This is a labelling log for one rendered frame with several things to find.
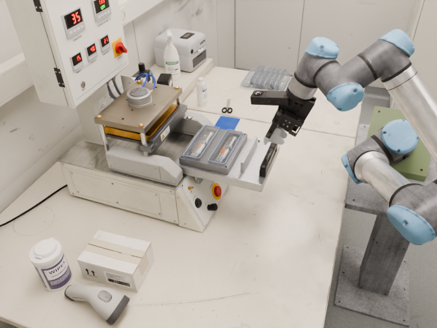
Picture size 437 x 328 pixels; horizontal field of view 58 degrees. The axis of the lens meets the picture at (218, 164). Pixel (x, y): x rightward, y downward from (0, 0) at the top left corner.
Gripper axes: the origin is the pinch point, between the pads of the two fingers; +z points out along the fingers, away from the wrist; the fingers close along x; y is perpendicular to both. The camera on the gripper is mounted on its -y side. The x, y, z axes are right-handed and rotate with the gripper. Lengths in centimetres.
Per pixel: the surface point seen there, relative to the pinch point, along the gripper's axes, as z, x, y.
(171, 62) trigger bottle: 39, 73, -59
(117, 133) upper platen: 17.1, -10.1, -43.3
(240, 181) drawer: 9.8, -11.0, -0.9
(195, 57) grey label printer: 39, 88, -52
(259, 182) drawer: 7.4, -10.1, 4.5
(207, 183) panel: 26.8, -2.4, -10.3
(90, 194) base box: 45, -17, -46
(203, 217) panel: 31.0, -12.9, -6.1
